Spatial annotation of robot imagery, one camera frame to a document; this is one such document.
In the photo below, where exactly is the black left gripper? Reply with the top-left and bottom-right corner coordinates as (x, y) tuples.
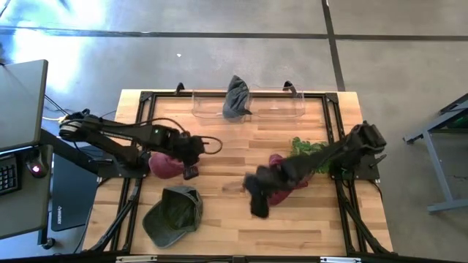
(170, 132), (206, 181)

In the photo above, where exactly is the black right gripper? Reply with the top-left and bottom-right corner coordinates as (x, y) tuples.
(242, 161), (294, 220)

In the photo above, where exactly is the maroon baseball cap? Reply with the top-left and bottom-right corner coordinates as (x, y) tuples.
(147, 151), (192, 180)
(267, 153), (310, 207)

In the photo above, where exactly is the green baseball cap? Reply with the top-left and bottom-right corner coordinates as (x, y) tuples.
(141, 185), (204, 250)

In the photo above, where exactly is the grey baseball cap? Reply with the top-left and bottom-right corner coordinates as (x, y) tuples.
(222, 75), (254, 120)

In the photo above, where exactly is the clear plastic bin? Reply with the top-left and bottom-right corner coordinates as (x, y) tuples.
(250, 85), (306, 119)
(191, 89), (253, 120)

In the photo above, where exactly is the potted green plant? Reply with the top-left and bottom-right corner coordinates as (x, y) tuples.
(290, 136), (332, 175)

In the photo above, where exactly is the black Husky case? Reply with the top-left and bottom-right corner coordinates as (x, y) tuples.
(50, 153), (101, 233)

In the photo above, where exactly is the black computer mouse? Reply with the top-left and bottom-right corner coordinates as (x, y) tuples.
(26, 155), (50, 180)

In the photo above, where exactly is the grey side desk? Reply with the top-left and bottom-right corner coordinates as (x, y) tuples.
(0, 143), (55, 241)

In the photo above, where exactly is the black keyboard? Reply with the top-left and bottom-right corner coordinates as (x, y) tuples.
(0, 153), (20, 197)

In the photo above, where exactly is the grey monitor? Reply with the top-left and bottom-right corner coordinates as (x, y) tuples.
(0, 58), (49, 153)

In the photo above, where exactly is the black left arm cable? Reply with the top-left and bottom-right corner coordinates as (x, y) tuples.
(146, 116), (224, 156)

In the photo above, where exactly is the black table frame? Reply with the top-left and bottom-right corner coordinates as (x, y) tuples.
(83, 90), (394, 256)

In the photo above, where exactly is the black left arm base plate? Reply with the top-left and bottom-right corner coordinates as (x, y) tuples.
(97, 150), (151, 180)

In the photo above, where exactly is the silver bracket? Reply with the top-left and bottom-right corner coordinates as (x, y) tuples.
(320, 256), (363, 263)
(116, 255), (159, 263)

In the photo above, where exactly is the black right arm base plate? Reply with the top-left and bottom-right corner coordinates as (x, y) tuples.
(330, 150), (388, 181)

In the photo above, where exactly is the grey metal table frame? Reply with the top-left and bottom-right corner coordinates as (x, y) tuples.
(402, 92), (468, 215)

